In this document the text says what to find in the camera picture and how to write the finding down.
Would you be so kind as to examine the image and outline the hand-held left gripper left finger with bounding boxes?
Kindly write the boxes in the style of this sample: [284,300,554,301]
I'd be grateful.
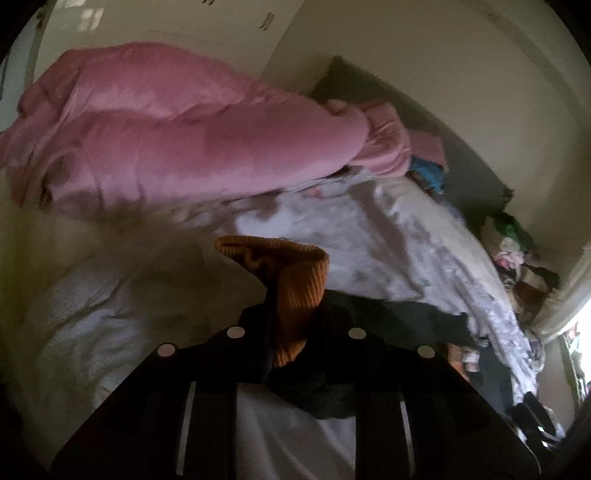
[51,302,274,480]

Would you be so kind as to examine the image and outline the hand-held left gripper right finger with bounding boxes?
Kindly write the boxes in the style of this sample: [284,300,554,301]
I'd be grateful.
[321,295,542,480]

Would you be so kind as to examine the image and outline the orange knit garment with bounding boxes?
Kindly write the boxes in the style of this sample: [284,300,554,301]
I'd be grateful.
[215,235,331,368]

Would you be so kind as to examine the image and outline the black garment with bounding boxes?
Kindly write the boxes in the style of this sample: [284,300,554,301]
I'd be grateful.
[268,292,483,420]

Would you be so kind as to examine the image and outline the pile of folded clothes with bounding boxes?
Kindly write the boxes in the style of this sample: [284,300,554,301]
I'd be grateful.
[480,212,562,324]

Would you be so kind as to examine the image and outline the printed white bed sheet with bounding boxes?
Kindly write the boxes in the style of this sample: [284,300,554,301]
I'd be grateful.
[9,175,548,480]

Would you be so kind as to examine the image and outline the plaid cloth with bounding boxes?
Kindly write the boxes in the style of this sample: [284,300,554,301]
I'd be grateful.
[449,344,482,373]

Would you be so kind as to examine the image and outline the beige blanket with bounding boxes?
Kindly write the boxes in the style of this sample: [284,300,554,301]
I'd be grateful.
[388,180,509,301]

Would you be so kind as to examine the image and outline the blue striped cloth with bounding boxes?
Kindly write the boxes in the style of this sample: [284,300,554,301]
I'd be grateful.
[409,157,450,195]

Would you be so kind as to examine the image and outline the grey headboard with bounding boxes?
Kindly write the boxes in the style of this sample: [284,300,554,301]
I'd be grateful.
[311,55,515,223]

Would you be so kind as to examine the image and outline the crumpled pink blanket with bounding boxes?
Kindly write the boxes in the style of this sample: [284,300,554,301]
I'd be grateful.
[323,99,448,179]

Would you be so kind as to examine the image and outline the pink duvet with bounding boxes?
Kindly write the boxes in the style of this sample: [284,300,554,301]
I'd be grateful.
[0,41,370,219]

